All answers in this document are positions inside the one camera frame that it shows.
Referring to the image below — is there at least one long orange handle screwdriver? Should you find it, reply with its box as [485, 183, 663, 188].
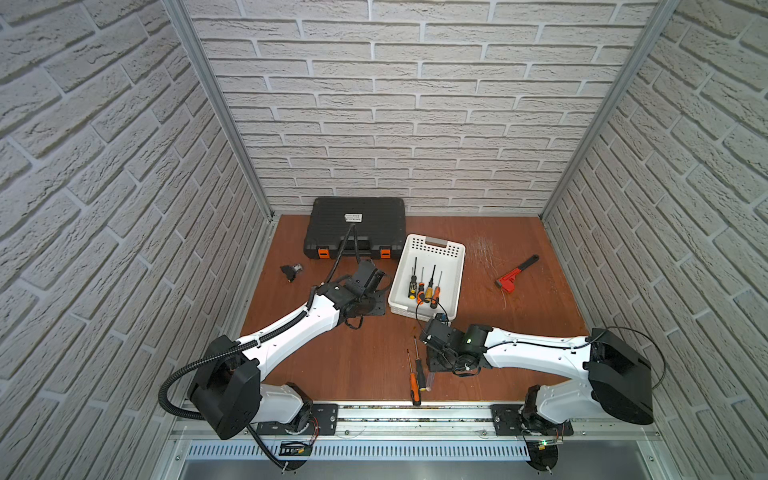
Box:
[406, 351, 421, 406]

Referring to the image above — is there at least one orange black handle screwdriver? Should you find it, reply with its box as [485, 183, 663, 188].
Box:
[416, 269, 425, 305]

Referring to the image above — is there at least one orange grey handle screwdriver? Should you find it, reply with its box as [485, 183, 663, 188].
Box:
[430, 272, 443, 309]

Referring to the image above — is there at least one black yellow handle screwdriver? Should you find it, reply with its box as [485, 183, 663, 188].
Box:
[425, 265, 436, 304]

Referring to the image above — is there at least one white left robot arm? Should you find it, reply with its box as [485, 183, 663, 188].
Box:
[188, 260, 386, 440]

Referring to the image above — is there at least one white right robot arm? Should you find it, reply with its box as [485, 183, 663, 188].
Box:
[420, 318, 654, 435]

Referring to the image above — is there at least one white perforated plastic bin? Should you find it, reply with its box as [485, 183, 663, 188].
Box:
[388, 234, 466, 323]

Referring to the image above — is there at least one black plastic tool case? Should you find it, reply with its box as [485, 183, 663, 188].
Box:
[303, 197, 406, 259]

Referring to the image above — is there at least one small black clear object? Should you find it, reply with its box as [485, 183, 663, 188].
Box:
[280, 264, 304, 283]

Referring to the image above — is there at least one red pipe wrench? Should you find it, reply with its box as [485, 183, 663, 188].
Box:
[495, 254, 539, 293]

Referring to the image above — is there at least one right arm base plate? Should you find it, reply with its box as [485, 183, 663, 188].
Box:
[490, 404, 574, 437]

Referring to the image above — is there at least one aluminium mounting rail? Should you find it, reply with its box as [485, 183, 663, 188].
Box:
[170, 400, 661, 442]

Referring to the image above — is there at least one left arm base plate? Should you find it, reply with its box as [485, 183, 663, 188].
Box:
[255, 403, 339, 436]

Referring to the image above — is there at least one black corrugated cable hose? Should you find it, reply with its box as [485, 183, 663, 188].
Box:
[158, 223, 361, 472]

